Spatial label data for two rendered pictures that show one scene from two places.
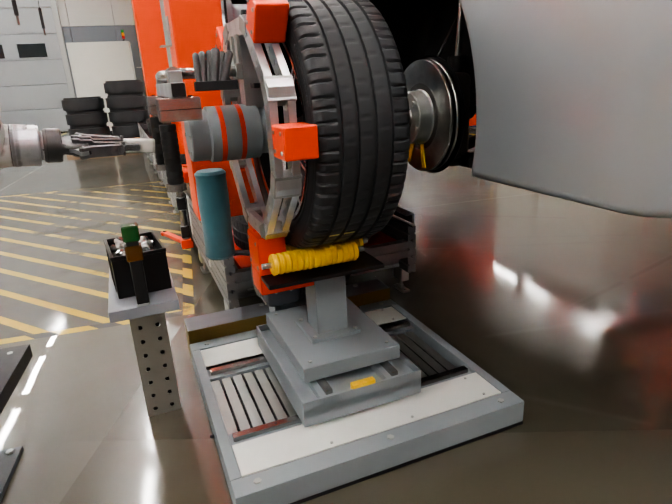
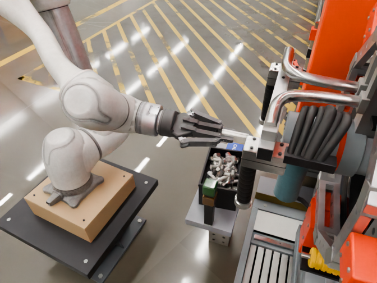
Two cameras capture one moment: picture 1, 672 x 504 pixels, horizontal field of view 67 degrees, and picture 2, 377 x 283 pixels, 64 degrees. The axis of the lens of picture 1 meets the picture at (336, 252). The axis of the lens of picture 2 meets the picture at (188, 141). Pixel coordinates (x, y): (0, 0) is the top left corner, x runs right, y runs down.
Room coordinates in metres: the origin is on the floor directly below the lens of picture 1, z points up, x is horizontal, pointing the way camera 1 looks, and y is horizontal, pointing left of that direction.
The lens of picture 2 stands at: (0.73, 0.14, 1.37)
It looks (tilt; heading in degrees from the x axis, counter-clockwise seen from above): 42 degrees down; 43
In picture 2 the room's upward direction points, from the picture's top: 2 degrees counter-clockwise
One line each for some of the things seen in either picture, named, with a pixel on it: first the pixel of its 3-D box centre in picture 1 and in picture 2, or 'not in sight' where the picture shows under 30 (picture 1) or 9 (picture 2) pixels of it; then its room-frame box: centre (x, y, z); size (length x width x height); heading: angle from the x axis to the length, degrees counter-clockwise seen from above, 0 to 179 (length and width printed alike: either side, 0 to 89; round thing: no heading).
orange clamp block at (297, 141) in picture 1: (294, 141); (367, 268); (1.10, 0.08, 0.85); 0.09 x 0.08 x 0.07; 22
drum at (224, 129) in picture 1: (228, 133); (325, 142); (1.37, 0.26, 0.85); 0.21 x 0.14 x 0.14; 112
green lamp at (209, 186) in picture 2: (130, 232); (210, 187); (1.20, 0.50, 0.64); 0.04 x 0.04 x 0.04; 22
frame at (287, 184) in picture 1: (255, 130); (355, 149); (1.39, 0.20, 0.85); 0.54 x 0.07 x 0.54; 22
